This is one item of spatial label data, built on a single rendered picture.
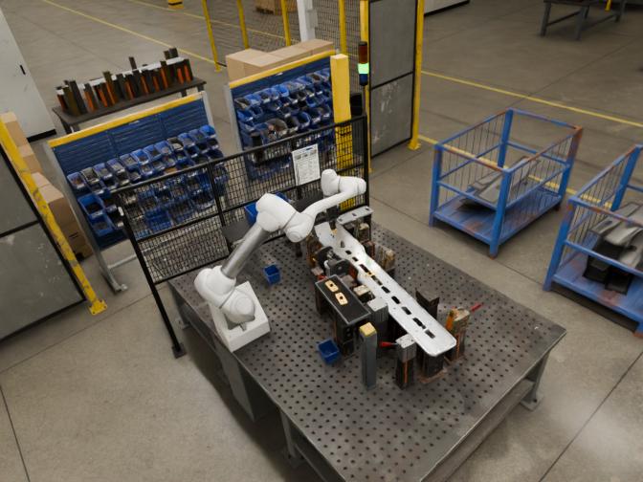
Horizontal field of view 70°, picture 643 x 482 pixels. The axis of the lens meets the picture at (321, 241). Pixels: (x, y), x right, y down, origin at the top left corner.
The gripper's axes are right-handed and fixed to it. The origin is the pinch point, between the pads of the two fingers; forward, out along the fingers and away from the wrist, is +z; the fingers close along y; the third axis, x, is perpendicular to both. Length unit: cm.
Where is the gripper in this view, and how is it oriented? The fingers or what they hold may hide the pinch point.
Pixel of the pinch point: (332, 224)
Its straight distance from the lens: 317.8
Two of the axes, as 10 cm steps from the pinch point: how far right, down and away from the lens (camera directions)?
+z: 0.8, 7.9, 6.0
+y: 8.7, -3.5, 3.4
